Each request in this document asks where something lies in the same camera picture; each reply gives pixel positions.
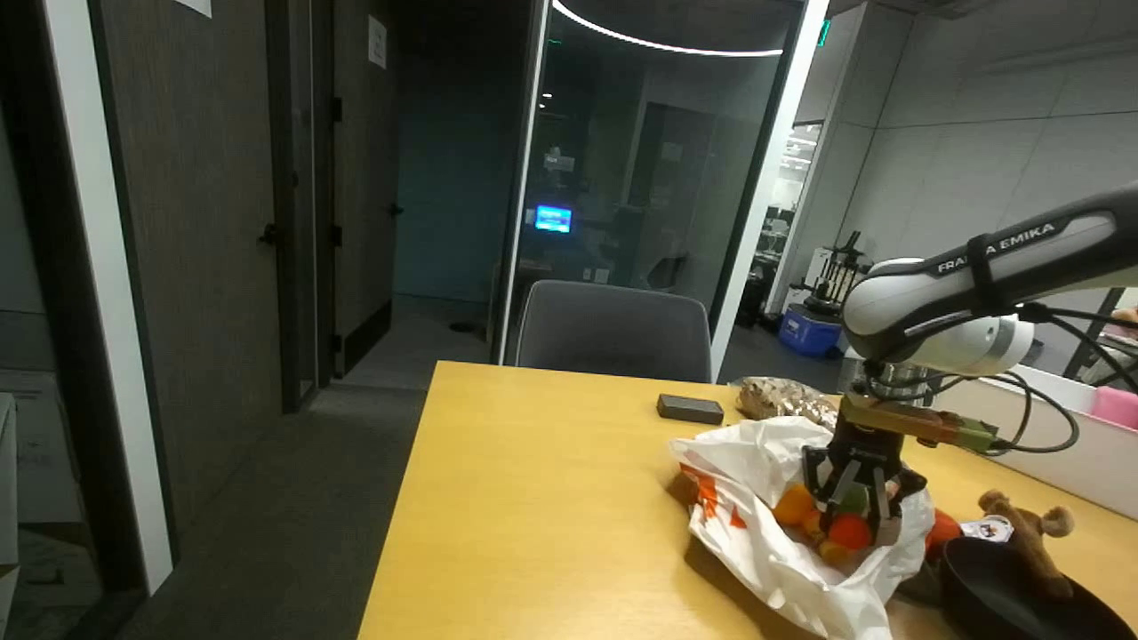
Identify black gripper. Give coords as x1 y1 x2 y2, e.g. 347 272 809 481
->
798 423 933 557

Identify red toy strawberry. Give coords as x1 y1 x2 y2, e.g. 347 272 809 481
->
827 507 884 554

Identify toy orange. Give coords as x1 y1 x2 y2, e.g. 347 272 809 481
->
773 478 829 536

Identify white orange striped cloth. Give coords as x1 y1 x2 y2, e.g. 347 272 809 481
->
665 414 944 640

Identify clear bag of wooden pieces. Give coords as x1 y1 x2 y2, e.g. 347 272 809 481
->
734 375 849 433

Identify blue bin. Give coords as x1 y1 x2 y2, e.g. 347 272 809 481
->
774 301 849 358

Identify brown plush toy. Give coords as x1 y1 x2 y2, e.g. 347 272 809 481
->
975 486 1080 598

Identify small black device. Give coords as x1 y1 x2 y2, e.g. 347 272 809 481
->
654 392 729 430

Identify black bowl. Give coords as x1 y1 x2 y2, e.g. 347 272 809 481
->
938 535 1138 640

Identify white storage box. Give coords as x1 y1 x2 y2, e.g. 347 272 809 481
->
933 358 1138 523

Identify pink item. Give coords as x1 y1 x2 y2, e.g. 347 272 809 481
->
1089 385 1138 433

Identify blue lit monitor screen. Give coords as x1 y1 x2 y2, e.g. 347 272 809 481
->
531 204 578 235

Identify grey door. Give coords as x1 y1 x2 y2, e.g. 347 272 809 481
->
316 0 403 365

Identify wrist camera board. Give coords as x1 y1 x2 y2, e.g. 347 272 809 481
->
837 392 1003 460

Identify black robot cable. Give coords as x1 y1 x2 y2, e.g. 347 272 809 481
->
991 298 1138 462

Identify ring ceiling light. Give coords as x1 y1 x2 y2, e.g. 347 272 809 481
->
548 0 791 65

